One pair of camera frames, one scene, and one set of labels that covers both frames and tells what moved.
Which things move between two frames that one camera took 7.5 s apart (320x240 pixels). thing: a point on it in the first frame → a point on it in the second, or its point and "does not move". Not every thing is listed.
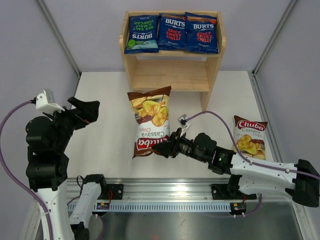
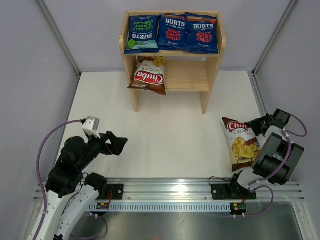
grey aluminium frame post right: x=279 y=26 does not move
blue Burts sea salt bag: x=143 y=36 does not move
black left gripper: x=89 y=112 → x=117 y=143
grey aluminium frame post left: x=42 y=5 does not move
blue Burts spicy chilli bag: x=172 y=34 does not move
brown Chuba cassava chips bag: x=151 y=111 → x=149 y=74
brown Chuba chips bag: x=249 y=137 does not move
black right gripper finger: x=162 y=148 → x=257 y=125
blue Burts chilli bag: x=201 y=33 does not move
